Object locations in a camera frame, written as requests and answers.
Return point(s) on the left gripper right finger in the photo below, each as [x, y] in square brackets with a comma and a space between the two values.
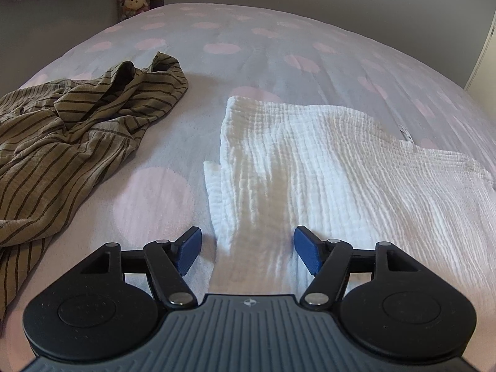
[328, 262]

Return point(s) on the pink dotted bed cover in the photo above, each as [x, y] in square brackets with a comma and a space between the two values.
[159, 191]

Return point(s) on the brown striped shirt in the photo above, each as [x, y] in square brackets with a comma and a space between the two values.
[59, 140]

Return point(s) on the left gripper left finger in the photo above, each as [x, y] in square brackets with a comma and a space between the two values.
[168, 262]

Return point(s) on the white crinkled muslin garment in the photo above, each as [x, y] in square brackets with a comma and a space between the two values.
[336, 172]

